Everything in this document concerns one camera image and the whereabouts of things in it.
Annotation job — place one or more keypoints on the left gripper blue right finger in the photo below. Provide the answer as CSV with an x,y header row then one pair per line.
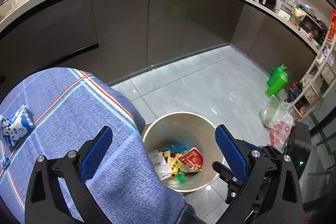
x,y
234,152

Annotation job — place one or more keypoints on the dark lower kitchen cabinets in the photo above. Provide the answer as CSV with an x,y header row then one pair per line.
x,y
115,39

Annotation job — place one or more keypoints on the green bottle cap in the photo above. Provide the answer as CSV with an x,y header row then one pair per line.
x,y
180,177

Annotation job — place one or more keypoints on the blue checked tablecloth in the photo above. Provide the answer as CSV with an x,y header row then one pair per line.
x,y
69,107

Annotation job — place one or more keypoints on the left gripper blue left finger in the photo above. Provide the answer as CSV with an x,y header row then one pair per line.
x,y
92,153

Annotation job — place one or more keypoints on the white small carton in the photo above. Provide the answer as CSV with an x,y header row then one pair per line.
x,y
160,166

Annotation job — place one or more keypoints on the red snack cup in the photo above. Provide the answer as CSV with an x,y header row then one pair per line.
x,y
192,159

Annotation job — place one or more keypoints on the green plastic bottle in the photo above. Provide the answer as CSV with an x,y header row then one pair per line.
x,y
277,81

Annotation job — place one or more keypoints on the teal foil wrapper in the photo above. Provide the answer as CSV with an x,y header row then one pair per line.
x,y
178,148

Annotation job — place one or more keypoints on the beige trash bin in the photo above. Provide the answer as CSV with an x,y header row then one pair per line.
x,y
191,130

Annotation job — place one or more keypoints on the white red shopping bag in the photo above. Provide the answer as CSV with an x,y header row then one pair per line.
x,y
274,115

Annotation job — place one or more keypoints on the white storage rack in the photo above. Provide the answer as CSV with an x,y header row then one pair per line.
x,y
308,94

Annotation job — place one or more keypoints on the blue white milk carton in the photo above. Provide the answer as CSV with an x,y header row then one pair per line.
x,y
16,126

